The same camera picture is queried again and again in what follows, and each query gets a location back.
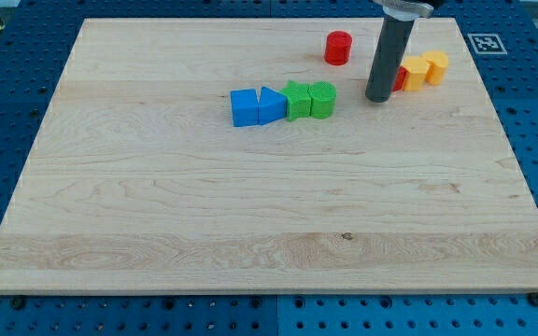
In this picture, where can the wooden board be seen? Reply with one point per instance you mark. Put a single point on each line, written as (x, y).
(139, 184)

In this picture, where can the red star block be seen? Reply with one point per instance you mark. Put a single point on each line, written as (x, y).
(399, 80)

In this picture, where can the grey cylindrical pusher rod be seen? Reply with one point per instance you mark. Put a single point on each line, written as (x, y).
(390, 48)

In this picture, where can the yellow hexagon block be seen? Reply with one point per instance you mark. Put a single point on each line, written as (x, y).
(417, 69)

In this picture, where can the red cylinder block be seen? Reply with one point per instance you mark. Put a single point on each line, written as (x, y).
(338, 47)

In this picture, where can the blue triangle block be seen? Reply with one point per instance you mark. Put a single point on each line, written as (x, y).
(272, 106)

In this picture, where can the green star block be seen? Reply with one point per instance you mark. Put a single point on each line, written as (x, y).
(298, 100)

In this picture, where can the white fiducial marker tag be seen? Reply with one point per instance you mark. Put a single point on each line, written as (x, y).
(487, 44)

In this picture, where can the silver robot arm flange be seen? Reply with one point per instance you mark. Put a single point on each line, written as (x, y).
(403, 10)

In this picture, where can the yellow cylinder block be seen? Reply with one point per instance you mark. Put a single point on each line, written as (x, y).
(439, 62)

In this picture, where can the green cylinder block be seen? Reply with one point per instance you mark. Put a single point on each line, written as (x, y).
(323, 95)

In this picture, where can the blue cube block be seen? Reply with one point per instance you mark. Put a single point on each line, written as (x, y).
(245, 107)

